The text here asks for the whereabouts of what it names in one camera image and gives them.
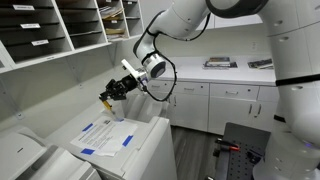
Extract large white office printer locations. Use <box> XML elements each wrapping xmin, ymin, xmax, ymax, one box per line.
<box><xmin>45</xmin><ymin>93</ymin><xmax>178</xmax><ymax>180</ymax></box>

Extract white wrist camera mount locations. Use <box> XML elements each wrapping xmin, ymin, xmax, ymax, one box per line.
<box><xmin>120</xmin><ymin>58</ymin><xmax>148</xmax><ymax>83</ymax></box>

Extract stack of dark books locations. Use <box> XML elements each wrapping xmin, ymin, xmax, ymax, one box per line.
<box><xmin>202</xmin><ymin>56</ymin><xmax>239</xmax><ymax>71</ymax></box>

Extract white counter base cabinet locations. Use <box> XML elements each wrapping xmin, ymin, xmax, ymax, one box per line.
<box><xmin>137</xmin><ymin>54</ymin><xmax>282</xmax><ymax>136</ymax></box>

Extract spread of magazines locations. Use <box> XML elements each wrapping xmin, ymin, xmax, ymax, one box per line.
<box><xmin>247</xmin><ymin>57</ymin><xmax>275</xmax><ymax>71</ymax></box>

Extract printed white paper sheet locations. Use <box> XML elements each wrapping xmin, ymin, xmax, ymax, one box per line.
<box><xmin>70</xmin><ymin>116</ymin><xmax>139</xmax><ymax>158</ymax></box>

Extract blue tape strip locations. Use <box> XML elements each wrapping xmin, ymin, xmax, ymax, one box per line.
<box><xmin>82</xmin><ymin>122</ymin><xmax>95</xmax><ymax>132</ymax></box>
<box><xmin>80</xmin><ymin>147</ymin><xmax>96</xmax><ymax>156</ymax></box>
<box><xmin>121</xmin><ymin>134</ymin><xmax>135</xmax><ymax>147</ymax></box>

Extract black clamp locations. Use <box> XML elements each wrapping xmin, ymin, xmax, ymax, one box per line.
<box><xmin>246</xmin><ymin>149</ymin><xmax>263</xmax><ymax>165</ymax></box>

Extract red and black tool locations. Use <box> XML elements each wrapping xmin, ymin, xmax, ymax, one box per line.
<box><xmin>214</xmin><ymin>137</ymin><xmax>241</xmax><ymax>152</ymax></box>

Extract white mail sorter shelf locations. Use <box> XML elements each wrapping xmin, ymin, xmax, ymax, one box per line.
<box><xmin>0</xmin><ymin>0</ymin><xmax>146</xmax><ymax>75</ymax></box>

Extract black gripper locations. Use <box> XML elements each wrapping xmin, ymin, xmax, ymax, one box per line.
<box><xmin>98</xmin><ymin>74</ymin><xmax>139</xmax><ymax>102</ymax></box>

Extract yellow envelopes in sorter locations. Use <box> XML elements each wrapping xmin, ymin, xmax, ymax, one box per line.
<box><xmin>104</xmin><ymin>27</ymin><xmax>126</xmax><ymax>37</ymax></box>

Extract yellow pen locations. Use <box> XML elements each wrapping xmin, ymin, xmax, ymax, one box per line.
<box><xmin>101</xmin><ymin>99</ymin><xmax>114</xmax><ymax>113</ymax></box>

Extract black perforated metal table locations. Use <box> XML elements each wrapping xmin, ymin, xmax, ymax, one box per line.
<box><xmin>207</xmin><ymin>122</ymin><xmax>272</xmax><ymax>180</ymax></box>

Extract clear plastic cup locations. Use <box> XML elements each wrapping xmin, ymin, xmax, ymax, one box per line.
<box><xmin>107</xmin><ymin>99</ymin><xmax>126</xmax><ymax>123</ymax></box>

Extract white shelf label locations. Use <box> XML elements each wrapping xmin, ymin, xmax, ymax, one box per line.
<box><xmin>12</xmin><ymin>4</ymin><xmax>36</xmax><ymax>11</ymax></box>
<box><xmin>20</xmin><ymin>22</ymin><xmax>42</xmax><ymax>30</ymax></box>
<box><xmin>31</xmin><ymin>39</ymin><xmax>50</xmax><ymax>47</ymax></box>

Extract white printer with grey tray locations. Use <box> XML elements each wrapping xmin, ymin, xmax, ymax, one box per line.
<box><xmin>0</xmin><ymin>128</ymin><xmax>103</xmax><ymax>180</ymax></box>

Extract stack of papers in sorter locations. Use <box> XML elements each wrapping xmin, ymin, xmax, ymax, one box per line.
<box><xmin>98</xmin><ymin>5</ymin><xmax>125</xmax><ymax>21</ymax></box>

